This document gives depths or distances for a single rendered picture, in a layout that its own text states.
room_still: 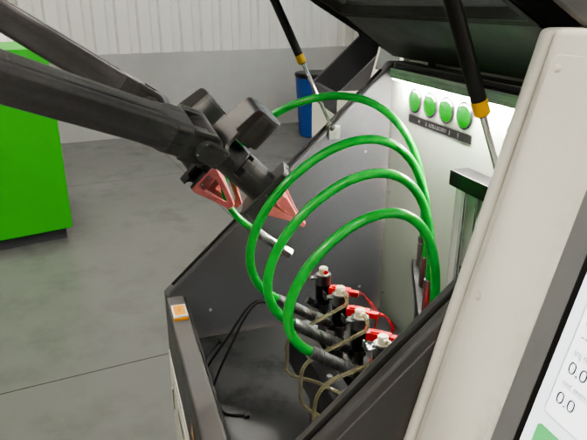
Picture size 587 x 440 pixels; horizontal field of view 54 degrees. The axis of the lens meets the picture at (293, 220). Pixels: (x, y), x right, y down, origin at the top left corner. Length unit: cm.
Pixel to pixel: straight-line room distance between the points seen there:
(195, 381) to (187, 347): 11
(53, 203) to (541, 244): 390
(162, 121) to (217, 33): 689
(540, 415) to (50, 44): 97
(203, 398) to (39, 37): 70
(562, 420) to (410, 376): 23
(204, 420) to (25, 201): 341
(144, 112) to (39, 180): 344
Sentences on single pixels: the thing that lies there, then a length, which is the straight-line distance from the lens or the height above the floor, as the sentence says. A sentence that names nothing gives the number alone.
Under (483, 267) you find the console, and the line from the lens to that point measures 68.
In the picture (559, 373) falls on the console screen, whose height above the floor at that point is 126.
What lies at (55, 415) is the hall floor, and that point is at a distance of 266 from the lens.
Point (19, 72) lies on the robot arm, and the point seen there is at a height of 150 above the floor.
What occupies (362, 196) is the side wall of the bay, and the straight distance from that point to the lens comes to 139.
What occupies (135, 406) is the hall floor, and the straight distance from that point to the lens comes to 261.
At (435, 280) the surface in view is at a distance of 85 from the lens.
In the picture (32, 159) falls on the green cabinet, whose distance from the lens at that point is 420.
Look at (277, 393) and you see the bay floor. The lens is 123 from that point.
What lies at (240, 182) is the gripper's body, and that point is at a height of 130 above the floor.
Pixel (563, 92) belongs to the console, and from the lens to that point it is 64.
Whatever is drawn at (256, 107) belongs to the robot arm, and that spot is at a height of 142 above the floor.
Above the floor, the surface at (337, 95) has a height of 142.
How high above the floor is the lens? 157
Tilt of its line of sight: 21 degrees down
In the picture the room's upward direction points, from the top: straight up
